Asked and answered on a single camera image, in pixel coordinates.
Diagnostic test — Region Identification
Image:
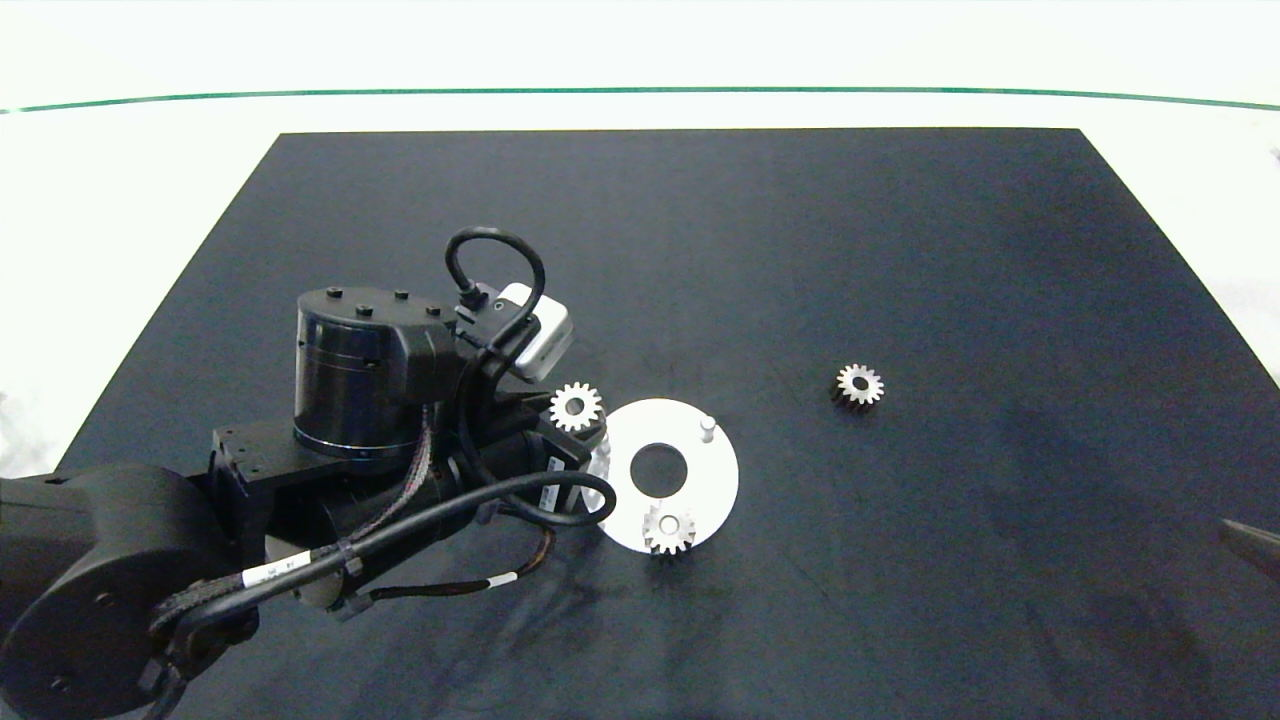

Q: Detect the small steel planetary gear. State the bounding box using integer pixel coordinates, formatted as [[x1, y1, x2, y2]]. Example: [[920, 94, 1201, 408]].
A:
[[549, 382, 605, 434], [830, 362, 886, 409], [642, 504, 698, 557]]

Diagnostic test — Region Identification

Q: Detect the round white carrier plate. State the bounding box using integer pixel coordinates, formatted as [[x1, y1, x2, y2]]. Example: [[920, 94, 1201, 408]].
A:
[[596, 398, 740, 554]]

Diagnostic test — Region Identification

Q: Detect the thin black tagged cable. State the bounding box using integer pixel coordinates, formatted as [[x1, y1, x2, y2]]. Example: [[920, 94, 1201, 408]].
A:
[[345, 525, 557, 611]]

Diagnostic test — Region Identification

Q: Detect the dark braided cable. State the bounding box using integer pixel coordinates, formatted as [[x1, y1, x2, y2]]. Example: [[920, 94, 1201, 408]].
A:
[[350, 405, 437, 546]]

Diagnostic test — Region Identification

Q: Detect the silver boxy wrist camera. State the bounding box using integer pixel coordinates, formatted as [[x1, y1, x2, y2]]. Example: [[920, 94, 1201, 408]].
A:
[[478, 283, 576, 383]]

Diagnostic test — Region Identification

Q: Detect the dark mat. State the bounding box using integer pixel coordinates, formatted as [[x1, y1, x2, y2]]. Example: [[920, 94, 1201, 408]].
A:
[[0, 128, 1280, 720]]

